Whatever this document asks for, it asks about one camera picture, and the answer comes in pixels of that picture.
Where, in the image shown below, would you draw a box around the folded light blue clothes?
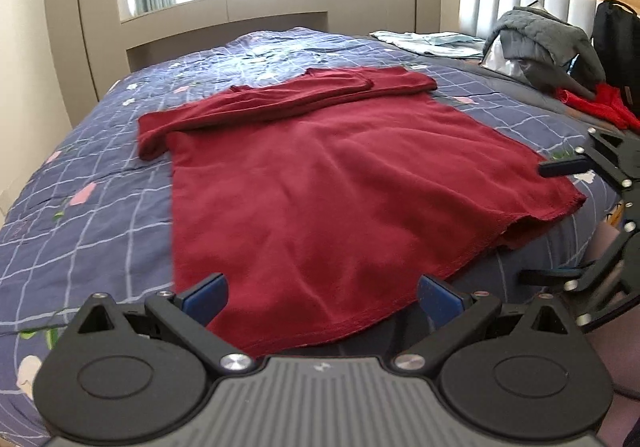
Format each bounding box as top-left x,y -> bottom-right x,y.
370,30 -> 485,59

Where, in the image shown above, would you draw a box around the beige window bench cabinet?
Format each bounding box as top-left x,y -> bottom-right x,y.
120,0 -> 387,71

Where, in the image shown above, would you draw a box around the blue plaid floral quilt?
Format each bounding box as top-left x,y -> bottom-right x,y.
0,26 -> 624,443

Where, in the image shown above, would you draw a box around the bright red garment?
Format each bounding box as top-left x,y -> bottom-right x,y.
554,82 -> 640,134

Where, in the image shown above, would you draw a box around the dark red long-sleeve sweater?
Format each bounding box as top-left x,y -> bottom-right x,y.
138,67 -> 586,357

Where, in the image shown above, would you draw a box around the left beige tall wardrobe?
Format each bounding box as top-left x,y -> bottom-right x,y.
44,0 -> 130,126

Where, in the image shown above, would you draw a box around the grey quilted jacket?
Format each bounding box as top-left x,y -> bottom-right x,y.
482,6 -> 605,100

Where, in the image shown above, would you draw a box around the black backpack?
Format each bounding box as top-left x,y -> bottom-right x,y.
592,0 -> 640,117

